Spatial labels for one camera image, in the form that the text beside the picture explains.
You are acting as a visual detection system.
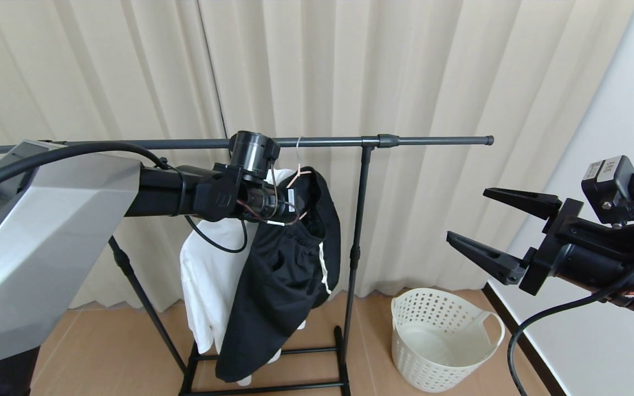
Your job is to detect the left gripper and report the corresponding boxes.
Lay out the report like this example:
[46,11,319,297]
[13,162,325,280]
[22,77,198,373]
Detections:
[245,186,298,223]

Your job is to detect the black clothes rack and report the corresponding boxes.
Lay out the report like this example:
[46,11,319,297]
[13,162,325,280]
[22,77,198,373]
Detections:
[0,134,495,396]

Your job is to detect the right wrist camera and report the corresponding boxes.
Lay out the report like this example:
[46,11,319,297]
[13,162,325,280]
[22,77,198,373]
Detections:
[581,155,634,238]

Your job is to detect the pink clothes hanger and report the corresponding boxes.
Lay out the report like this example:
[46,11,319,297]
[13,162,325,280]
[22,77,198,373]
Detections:
[287,137,313,190]

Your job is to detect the beige curtain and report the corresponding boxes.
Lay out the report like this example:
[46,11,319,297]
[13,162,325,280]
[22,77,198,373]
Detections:
[0,0,634,311]

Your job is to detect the white laundry basket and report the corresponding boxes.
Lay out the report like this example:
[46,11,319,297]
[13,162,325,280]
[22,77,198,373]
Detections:
[391,288,506,393]

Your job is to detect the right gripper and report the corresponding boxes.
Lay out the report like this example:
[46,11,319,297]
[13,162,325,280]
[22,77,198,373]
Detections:
[446,188,634,303]

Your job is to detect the black garment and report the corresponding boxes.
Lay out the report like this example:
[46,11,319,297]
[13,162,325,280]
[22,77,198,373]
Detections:
[215,167,342,383]

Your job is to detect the white printed t-shirt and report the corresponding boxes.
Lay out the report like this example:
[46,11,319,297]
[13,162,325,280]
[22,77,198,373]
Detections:
[179,168,307,387]

